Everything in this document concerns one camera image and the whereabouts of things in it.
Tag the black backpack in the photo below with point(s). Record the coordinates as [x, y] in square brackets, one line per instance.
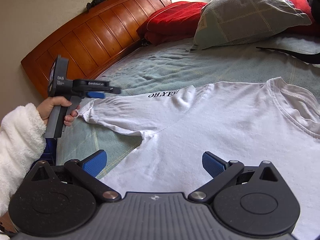
[311, 8]

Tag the red quilt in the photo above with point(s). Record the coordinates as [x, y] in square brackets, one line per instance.
[171, 23]

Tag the white printed long-sleeve shirt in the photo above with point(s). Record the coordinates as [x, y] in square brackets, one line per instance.
[249, 122]

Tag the left hand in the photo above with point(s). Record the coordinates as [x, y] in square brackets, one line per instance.
[46, 108]

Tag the green plaid bed blanket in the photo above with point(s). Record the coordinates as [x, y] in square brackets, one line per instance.
[174, 65]

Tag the wooden headboard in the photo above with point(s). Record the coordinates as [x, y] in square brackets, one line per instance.
[92, 41]

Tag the grey green pillow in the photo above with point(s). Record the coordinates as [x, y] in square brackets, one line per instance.
[234, 22]

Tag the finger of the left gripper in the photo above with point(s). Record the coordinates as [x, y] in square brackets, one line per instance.
[114, 90]
[95, 95]

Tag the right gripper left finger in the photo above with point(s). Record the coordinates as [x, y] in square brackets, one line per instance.
[85, 173]

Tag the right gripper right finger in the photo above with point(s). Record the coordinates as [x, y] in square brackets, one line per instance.
[224, 174]

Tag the dark object on headboard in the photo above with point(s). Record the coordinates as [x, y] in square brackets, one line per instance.
[93, 3]

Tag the white fleece left sleeve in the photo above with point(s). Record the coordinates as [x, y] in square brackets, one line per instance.
[22, 143]

